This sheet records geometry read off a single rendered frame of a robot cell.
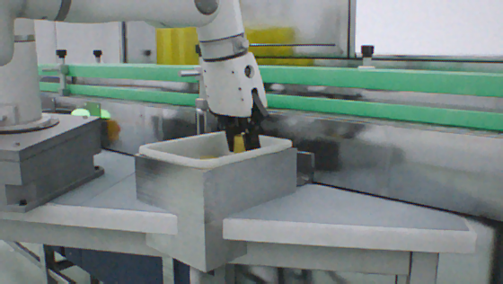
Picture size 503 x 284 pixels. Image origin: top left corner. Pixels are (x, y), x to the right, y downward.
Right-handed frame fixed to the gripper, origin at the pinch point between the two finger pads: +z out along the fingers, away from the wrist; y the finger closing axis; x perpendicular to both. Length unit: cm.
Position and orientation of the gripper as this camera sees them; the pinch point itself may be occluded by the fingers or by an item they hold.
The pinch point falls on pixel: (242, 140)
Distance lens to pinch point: 79.5
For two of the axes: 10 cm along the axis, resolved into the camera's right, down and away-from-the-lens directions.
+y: -7.2, -1.3, 6.9
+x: -6.7, 3.8, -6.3
